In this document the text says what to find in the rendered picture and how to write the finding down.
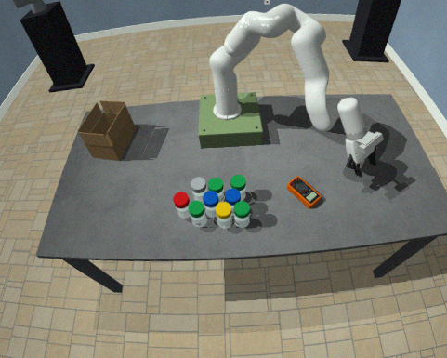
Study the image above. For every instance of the orange digital multimeter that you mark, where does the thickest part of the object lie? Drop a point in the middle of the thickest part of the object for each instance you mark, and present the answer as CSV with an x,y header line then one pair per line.
x,y
303,192

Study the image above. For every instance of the brown cardboard box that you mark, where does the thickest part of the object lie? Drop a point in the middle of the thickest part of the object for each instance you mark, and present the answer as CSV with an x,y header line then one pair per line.
x,y
121,129

